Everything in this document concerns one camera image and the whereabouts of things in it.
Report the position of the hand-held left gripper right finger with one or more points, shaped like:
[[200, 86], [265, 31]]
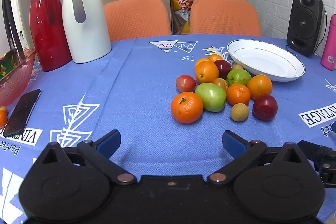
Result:
[[232, 138]]

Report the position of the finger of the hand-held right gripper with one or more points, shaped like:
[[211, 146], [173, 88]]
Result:
[[328, 161]]

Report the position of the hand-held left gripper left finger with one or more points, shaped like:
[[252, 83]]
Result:
[[111, 138]]

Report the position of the small tan kiwi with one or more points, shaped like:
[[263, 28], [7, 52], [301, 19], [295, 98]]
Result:
[[239, 112], [237, 66]]

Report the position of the medium orange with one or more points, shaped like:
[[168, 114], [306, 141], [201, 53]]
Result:
[[238, 94]]

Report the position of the dark red plum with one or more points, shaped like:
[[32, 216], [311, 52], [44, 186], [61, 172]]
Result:
[[265, 107], [223, 67]]

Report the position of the large green apple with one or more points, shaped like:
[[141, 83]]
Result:
[[210, 96]]

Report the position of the tangerine with stem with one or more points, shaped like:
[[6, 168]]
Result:
[[187, 107]]

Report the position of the yellow red plum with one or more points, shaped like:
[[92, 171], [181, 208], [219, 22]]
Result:
[[220, 83]]

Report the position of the large orange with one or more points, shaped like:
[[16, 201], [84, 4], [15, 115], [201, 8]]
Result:
[[259, 86]]

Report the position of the small green apple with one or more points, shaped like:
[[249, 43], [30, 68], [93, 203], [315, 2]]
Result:
[[238, 77]]

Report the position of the orange with dark navel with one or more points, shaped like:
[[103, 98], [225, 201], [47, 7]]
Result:
[[206, 71]]

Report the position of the pinkish red plum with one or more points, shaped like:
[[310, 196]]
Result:
[[185, 83]]

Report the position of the small orange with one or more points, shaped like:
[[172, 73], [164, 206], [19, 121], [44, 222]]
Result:
[[200, 60], [215, 57]]

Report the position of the white plate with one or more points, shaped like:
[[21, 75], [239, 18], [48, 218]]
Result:
[[265, 61]]

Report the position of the blue printed tablecloth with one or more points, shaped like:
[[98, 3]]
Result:
[[131, 95]]

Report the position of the black smartphone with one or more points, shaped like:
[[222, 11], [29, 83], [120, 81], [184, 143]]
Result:
[[22, 112]]

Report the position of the white thermos jug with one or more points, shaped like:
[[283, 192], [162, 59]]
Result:
[[86, 37]]

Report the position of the pink glass bowl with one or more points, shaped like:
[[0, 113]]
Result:
[[15, 82]]

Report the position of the small mandarin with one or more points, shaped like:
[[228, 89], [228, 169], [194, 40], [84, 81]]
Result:
[[2, 119]]

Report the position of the pink water bottle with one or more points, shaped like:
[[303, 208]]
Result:
[[329, 43]]

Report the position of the orange fabric chair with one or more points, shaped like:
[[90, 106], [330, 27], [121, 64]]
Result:
[[136, 19], [225, 16]]

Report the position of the red thermos jug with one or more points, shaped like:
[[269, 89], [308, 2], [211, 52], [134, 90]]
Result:
[[47, 29]]

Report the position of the green gold snack packet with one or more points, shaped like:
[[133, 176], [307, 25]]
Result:
[[6, 64]]

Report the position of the black speaker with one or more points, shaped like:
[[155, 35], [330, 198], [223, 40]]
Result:
[[304, 22]]

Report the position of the yellow plastic bag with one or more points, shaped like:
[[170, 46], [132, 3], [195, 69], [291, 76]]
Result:
[[181, 3]]

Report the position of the black metal stand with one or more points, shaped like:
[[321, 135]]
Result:
[[10, 22]]

